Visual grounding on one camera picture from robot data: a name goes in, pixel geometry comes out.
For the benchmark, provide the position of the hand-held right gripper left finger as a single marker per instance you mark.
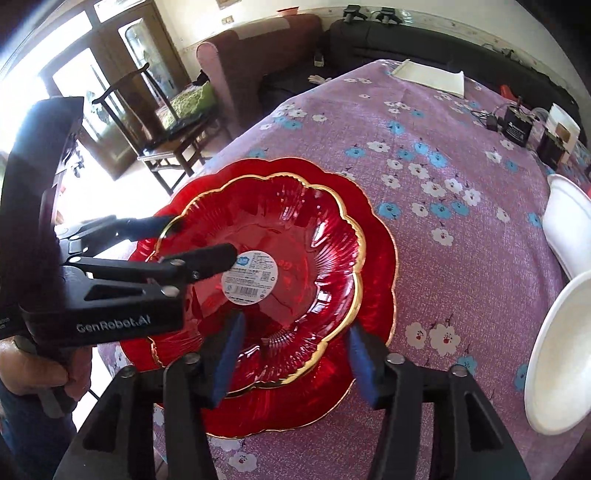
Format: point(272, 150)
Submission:
point(228, 357)

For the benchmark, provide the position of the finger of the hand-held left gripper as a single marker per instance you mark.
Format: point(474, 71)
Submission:
point(212, 261)
point(152, 225)

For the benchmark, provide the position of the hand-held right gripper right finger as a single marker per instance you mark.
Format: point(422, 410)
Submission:
point(362, 369)

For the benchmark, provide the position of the large red glass plate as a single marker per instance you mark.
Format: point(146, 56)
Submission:
point(374, 286)

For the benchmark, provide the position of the small red gold-rimmed plate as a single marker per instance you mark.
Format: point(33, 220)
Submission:
point(300, 221)

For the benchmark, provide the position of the person's left hand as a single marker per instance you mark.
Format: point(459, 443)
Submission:
point(32, 369)

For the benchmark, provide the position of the dark wooden chair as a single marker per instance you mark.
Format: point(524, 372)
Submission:
point(178, 150)

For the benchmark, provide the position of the black item on chair seat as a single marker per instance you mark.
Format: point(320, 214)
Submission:
point(184, 127)

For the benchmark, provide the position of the green patterned cloth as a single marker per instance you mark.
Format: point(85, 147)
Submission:
point(189, 99)

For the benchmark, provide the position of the wooden glass door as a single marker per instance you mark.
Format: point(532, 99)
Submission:
point(108, 41)

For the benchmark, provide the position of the person's blue trousers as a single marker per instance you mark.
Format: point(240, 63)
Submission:
point(27, 438)

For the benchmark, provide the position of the brown armchair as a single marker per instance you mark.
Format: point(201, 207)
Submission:
point(258, 46)

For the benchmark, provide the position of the purple floral tablecloth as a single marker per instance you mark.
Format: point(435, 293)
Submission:
point(415, 138)

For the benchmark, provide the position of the small red bowl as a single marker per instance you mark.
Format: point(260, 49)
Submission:
point(290, 9)

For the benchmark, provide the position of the black leather sofa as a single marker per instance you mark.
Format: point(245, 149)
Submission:
point(369, 41)

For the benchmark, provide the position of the white folded cloth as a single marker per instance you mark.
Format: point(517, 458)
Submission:
point(429, 76)

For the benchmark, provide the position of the black hand-held device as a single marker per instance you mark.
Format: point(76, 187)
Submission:
point(353, 11)
point(388, 16)

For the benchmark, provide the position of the black power adapter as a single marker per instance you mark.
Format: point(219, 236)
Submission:
point(517, 127)

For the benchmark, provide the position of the small black box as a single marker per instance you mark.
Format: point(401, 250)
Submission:
point(551, 147)

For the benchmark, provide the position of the orange red cloth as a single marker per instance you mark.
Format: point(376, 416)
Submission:
point(505, 91)

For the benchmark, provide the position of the white cup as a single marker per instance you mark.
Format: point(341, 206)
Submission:
point(565, 121)

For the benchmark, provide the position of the wall plaque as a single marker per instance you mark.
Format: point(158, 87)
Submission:
point(227, 3)

